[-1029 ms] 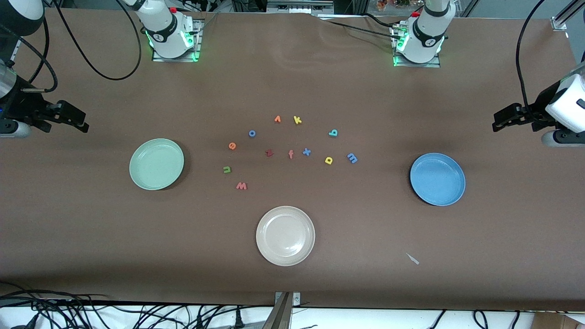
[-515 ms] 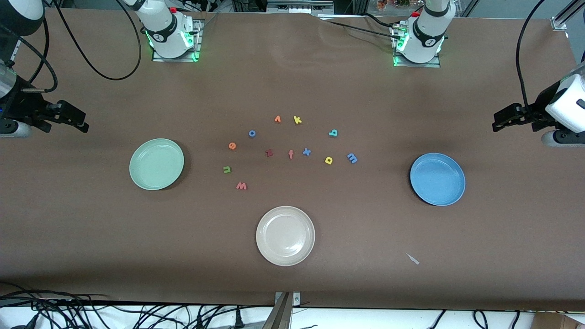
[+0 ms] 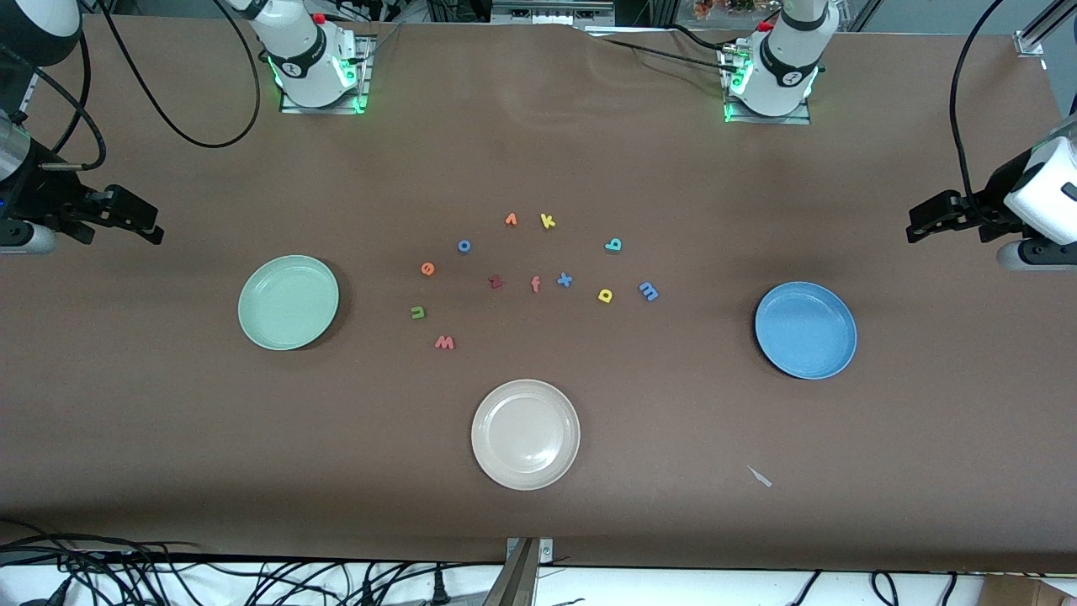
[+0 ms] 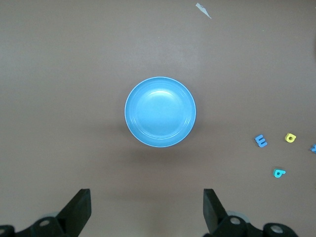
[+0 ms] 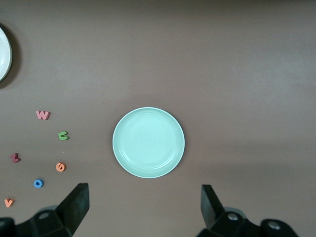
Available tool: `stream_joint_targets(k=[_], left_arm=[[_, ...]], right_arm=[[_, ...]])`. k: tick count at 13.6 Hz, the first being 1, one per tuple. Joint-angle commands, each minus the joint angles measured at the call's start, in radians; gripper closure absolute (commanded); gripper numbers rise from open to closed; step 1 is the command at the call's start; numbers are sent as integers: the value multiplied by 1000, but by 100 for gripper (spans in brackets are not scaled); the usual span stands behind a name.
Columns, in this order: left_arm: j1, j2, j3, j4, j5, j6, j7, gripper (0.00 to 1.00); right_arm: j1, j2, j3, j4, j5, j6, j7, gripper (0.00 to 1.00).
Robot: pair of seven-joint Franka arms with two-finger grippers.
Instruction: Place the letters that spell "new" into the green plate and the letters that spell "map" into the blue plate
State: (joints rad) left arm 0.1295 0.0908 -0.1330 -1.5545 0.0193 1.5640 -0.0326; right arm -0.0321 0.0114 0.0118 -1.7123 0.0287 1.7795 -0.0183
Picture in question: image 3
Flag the blue plate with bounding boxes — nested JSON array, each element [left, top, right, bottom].
[[754, 281, 858, 381]]

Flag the green plate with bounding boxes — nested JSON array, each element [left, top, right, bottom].
[[237, 254, 341, 351]]

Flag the brown table cover sheet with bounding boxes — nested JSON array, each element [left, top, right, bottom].
[[0, 15, 1077, 573]]

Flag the cardboard box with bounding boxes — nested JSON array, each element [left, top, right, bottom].
[[979, 575, 1077, 606]]

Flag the grey metal box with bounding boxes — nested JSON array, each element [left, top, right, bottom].
[[491, 0, 617, 26]]

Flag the beige plate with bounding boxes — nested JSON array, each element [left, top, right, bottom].
[[470, 379, 581, 492]]

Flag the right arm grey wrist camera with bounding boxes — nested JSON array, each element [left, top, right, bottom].
[[0, 221, 58, 254]]

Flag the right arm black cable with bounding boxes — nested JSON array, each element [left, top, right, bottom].
[[0, 0, 262, 171]]

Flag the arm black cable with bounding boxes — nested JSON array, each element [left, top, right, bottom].
[[0, 0, 262, 171], [949, 0, 1006, 211]]

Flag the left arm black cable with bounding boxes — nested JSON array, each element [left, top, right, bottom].
[[949, 0, 1006, 211]]

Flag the aluminium frame extrusion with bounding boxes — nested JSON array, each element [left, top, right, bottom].
[[1014, 0, 1077, 56]]

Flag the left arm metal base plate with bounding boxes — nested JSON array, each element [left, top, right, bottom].
[[722, 46, 814, 126]]

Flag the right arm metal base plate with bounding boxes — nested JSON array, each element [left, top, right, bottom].
[[280, 34, 373, 115]]

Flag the short black base cable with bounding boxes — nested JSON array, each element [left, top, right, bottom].
[[667, 22, 741, 53]]

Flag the long black base cable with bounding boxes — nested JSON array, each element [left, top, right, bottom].
[[582, 34, 741, 77]]

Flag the tangled black cables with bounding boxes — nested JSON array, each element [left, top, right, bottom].
[[0, 518, 472, 606]]

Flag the grey metal bracket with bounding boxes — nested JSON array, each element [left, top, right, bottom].
[[481, 537, 554, 606]]

